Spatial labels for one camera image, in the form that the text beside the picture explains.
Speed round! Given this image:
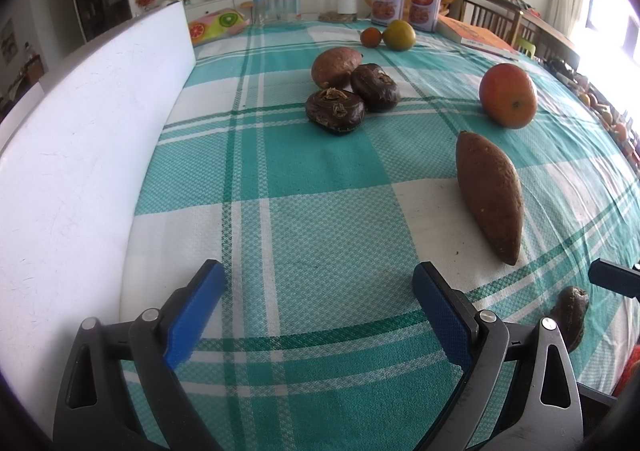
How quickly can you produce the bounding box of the dark small fruit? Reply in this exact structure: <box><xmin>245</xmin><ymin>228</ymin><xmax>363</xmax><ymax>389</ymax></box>
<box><xmin>549</xmin><ymin>285</ymin><xmax>589</xmax><ymax>353</ymax></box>

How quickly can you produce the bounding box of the long brown sweet potato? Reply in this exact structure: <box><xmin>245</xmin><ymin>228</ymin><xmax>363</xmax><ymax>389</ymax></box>
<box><xmin>456</xmin><ymin>130</ymin><xmax>524</xmax><ymax>266</ymax></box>

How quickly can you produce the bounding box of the large red apple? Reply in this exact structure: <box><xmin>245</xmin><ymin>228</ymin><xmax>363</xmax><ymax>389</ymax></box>
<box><xmin>478</xmin><ymin>63</ymin><xmax>537</xmax><ymax>130</ymax></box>

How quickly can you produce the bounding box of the dark wrinkled fruit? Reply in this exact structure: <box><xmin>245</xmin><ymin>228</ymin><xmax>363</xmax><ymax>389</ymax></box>
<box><xmin>350</xmin><ymin>63</ymin><xmax>400</xmax><ymax>113</ymax></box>
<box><xmin>305</xmin><ymin>87</ymin><xmax>366</xmax><ymax>135</ymax></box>

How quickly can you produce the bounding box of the yellow green citrus fruit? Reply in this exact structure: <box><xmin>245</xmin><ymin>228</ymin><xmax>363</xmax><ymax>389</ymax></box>
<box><xmin>383</xmin><ymin>20</ymin><xmax>416</xmax><ymax>52</ymax></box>

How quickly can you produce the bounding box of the small orange tangerine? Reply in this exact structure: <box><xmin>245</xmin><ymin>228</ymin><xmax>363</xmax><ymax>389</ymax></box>
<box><xmin>360</xmin><ymin>26</ymin><xmax>383</xmax><ymax>48</ymax></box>

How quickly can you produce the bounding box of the teal plaid tablecloth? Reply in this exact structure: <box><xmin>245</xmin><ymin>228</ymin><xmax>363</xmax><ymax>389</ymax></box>
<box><xmin>120</xmin><ymin>22</ymin><xmax>639</xmax><ymax>450</ymax></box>

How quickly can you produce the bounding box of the orange book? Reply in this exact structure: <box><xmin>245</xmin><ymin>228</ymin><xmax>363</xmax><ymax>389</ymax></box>
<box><xmin>436</xmin><ymin>16</ymin><xmax>520</xmax><ymax>60</ymax></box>

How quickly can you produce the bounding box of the wooden chair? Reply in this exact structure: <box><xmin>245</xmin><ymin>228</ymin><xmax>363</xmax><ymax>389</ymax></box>
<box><xmin>459</xmin><ymin>0</ymin><xmax>523</xmax><ymax>47</ymax></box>

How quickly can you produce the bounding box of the fruit pattern pillow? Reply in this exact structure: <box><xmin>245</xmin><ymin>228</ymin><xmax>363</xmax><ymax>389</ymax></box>
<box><xmin>189</xmin><ymin>8</ymin><xmax>250</xmax><ymax>47</ymax></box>

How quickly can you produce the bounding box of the white tv cabinet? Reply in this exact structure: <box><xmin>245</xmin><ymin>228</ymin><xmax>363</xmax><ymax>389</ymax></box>
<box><xmin>184</xmin><ymin>0</ymin><xmax>253</xmax><ymax>22</ymax></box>

